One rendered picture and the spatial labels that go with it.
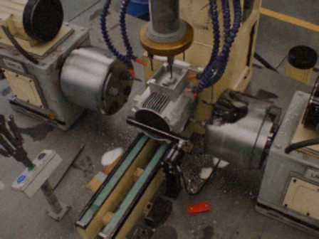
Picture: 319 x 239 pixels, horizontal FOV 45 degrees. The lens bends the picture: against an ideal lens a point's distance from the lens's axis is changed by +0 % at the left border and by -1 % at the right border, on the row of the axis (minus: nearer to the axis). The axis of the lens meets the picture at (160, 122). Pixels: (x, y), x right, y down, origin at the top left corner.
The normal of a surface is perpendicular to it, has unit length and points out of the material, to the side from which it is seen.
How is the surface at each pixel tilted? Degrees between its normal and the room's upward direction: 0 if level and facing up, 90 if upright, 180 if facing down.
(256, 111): 6
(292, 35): 0
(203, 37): 90
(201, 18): 90
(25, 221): 0
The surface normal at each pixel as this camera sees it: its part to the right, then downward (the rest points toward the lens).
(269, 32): -0.06, -0.66
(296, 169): -0.48, 0.67
